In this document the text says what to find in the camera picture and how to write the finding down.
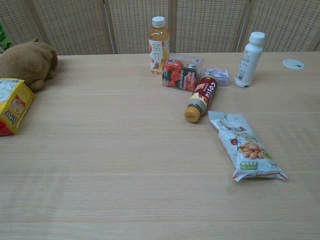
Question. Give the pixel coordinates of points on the white peanut snack bag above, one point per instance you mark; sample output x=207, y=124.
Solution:
x=247, y=150

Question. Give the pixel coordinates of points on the yellow Lipo snack bag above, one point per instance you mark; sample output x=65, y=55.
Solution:
x=12, y=105

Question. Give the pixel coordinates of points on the red Costa coffee bottle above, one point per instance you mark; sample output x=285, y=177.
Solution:
x=202, y=98

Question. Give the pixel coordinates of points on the clear coffee capsule box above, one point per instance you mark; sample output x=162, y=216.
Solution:
x=181, y=75

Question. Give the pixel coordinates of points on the yellow tea drink bottle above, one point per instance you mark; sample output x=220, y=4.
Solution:
x=158, y=50

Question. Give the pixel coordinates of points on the small purple clear box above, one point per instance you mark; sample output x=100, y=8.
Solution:
x=220, y=75

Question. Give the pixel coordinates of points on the white plastic drink bottle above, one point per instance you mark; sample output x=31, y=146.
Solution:
x=248, y=62

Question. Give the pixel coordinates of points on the woven rattan folding screen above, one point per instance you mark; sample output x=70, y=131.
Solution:
x=100, y=25

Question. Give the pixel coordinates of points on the brown plush toy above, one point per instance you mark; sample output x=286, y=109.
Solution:
x=30, y=62

